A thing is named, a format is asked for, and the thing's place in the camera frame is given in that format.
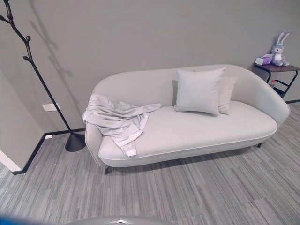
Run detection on small beige cushion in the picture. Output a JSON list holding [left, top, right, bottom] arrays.
[[218, 75, 239, 115]]

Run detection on white wall socket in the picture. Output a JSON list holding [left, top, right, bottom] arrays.
[[42, 103, 61, 112]]

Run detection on purple plush rabbit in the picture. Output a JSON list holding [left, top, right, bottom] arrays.
[[271, 30, 293, 67]]

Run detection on light grey shirt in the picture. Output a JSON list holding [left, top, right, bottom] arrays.
[[82, 92, 163, 157]]

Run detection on light grey fabric sofa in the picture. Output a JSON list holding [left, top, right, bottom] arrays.
[[85, 63, 291, 175]]

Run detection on dark side table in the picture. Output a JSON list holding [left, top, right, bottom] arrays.
[[254, 63, 300, 99]]

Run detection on large light grey cushion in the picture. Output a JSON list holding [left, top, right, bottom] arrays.
[[173, 66, 227, 116]]

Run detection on white purple tissue box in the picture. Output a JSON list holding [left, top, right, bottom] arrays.
[[255, 54, 273, 66]]

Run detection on black branch coat rack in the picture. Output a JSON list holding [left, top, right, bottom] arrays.
[[0, 0, 87, 152]]

